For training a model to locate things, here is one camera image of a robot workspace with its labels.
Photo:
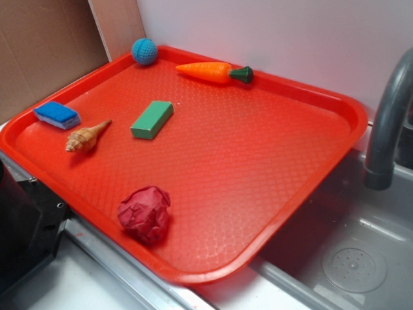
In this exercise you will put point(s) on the orange toy carrot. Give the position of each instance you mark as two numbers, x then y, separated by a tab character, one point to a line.
217	72

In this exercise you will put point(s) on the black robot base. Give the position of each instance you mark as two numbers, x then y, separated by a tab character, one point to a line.
32	220

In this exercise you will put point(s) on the blue sponge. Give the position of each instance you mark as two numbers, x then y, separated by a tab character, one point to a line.
57	115

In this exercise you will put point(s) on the red plastic tray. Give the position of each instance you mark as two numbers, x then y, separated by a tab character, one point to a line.
237	160

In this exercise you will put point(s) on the green rectangular block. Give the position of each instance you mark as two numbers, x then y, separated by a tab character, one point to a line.
152	120

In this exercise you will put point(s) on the crumpled red paper ball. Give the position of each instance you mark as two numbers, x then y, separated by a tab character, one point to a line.
144	214

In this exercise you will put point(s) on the blue knitted ball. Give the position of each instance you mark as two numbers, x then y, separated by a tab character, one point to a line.
144	51

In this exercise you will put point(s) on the tan spiral seashell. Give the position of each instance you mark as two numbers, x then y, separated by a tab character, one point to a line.
85	139

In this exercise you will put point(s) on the grey sink basin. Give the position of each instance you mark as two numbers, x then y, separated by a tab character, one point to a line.
346	247

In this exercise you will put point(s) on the grey faucet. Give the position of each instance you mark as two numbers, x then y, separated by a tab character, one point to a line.
391	136

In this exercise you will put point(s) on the brown cardboard panel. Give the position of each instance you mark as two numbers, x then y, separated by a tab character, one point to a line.
45	45

